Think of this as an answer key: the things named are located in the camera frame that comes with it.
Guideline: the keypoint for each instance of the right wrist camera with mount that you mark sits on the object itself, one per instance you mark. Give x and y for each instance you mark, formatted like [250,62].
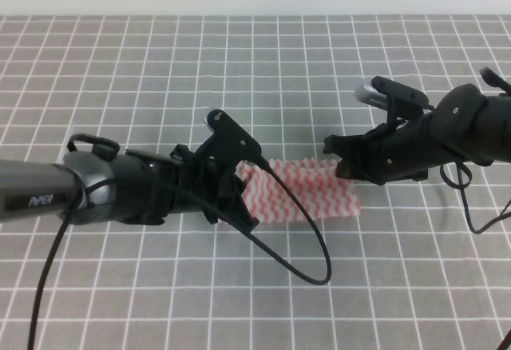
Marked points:
[398,100]

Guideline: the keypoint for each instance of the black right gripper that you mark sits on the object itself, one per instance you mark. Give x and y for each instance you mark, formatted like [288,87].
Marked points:
[385,157]

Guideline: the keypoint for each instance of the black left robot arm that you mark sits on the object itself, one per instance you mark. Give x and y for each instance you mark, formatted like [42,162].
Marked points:
[133,187]

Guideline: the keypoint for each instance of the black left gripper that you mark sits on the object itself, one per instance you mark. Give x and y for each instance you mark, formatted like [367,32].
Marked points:
[205,180]

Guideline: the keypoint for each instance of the pink white wavy towel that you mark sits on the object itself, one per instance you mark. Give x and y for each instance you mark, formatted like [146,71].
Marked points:
[313,183]

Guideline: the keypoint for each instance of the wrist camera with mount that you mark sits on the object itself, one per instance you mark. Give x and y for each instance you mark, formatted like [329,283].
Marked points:
[398,100]
[229,143]

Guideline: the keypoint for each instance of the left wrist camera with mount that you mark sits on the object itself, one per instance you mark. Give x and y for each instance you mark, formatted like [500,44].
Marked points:
[229,143]

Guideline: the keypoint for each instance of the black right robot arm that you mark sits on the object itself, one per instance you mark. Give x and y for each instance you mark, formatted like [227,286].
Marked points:
[465,126]

